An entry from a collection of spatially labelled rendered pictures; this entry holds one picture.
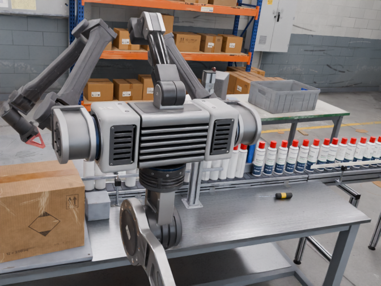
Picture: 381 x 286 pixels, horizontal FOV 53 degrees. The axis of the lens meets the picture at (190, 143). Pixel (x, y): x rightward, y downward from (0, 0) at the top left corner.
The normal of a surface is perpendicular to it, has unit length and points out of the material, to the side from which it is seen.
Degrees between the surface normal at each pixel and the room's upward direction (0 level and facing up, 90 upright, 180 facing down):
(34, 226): 90
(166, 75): 44
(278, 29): 90
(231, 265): 0
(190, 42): 90
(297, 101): 90
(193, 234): 0
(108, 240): 0
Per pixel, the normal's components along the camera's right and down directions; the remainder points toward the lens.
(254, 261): 0.11, -0.92
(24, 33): 0.45, 0.39
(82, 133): 0.42, -0.26
